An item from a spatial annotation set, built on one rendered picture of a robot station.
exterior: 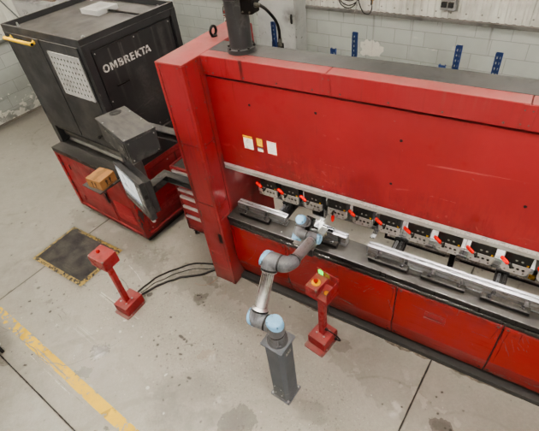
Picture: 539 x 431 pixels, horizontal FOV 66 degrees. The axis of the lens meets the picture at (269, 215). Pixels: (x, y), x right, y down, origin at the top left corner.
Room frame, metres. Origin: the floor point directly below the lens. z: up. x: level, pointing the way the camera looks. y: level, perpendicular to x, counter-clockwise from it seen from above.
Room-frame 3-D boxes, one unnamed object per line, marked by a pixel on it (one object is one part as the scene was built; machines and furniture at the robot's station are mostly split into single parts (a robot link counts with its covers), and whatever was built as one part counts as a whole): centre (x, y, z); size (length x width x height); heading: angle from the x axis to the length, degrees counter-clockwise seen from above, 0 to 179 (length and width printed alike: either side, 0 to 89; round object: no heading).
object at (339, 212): (2.31, -0.53, 1.26); 0.15 x 0.09 x 0.17; 53
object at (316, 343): (1.95, -0.30, 0.06); 0.25 x 0.20 x 0.12; 133
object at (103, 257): (2.62, 1.52, 0.41); 0.25 x 0.20 x 0.83; 143
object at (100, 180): (3.44, 1.61, 1.04); 0.30 x 0.26 x 0.12; 49
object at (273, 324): (1.56, 0.07, 0.94); 0.13 x 0.12 x 0.14; 55
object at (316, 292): (1.97, -0.32, 0.75); 0.20 x 0.16 x 0.18; 43
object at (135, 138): (2.75, 0.95, 1.53); 0.51 x 0.25 x 0.85; 35
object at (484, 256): (1.70, -1.33, 1.26); 0.15 x 0.09 x 0.17; 53
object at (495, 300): (1.52, -1.48, 0.89); 0.30 x 0.05 x 0.03; 53
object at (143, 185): (2.66, 0.99, 1.42); 0.45 x 0.12 x 0.36; 35
